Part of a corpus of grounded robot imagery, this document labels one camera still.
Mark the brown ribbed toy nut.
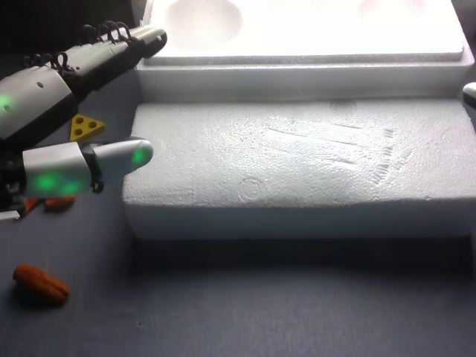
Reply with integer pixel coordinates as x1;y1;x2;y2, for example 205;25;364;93
13;263;71;308

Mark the white foam tray with wells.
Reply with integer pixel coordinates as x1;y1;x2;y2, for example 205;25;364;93
135;0;475;103

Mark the grey table cloth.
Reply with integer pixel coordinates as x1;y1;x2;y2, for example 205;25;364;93
0;66;476;357

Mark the orange toy piece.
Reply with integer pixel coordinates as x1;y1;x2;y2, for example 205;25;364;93
24;196;75;213

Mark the white foam lid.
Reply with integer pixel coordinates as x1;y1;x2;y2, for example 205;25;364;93
122;98;476;241

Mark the yellow triangle block with holes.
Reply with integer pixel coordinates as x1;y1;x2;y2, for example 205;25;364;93
69;114;106;142

